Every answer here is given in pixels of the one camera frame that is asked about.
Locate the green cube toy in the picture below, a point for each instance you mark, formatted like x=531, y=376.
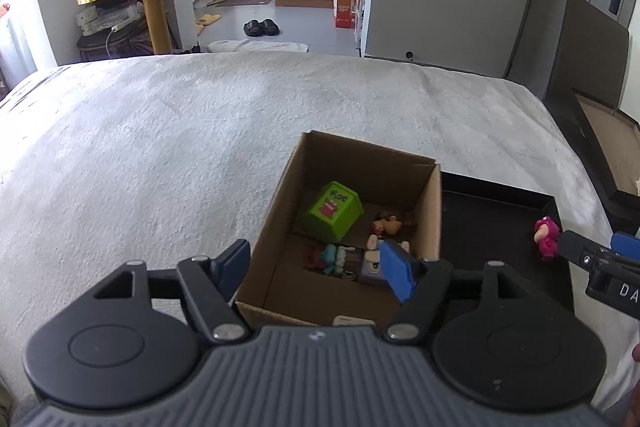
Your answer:
x=330, y=212

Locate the dark round stool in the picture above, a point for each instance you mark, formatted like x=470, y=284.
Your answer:
x=115, y=47

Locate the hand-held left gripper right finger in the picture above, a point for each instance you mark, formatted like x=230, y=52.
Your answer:
x=400, y=272

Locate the white power strip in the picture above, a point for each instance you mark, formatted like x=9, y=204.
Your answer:
x=100, y=17

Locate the dark grey upright board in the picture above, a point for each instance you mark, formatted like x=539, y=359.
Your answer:
x=585, y=57

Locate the brown cardboard box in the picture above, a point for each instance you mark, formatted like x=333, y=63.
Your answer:
x=360, y=177

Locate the small brown-haired doll figure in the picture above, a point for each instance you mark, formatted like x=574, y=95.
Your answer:
x=387, y=224

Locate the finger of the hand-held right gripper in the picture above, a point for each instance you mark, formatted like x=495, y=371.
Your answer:
x=627, y=245
x=577, y=249

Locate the orange cardboard box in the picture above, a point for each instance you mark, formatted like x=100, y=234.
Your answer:
x=344, y=12

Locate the black tray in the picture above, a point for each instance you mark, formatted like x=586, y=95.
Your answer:
x=500, y=232

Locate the blue rabbit cube toy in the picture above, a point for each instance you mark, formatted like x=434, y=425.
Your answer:
x=370, y=267

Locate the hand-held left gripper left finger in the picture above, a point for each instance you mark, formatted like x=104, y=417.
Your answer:
x=232, y=267

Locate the round gold-edged table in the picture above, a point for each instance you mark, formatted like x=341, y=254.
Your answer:
x=160, y=22

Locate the black slipper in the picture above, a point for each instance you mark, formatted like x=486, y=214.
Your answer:
x=270, y=27
x=252, y=28

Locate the yellow slipper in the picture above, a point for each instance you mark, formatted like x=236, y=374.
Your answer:
x=207, y=19
x=200, y=30

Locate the blue masked toy figure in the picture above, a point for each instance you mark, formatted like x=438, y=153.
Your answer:
x=327, y=257

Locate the brown door mat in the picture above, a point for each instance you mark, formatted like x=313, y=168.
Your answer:
x=245, y=1

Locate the pink toy figure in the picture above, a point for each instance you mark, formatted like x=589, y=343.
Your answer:
x=545, y=242

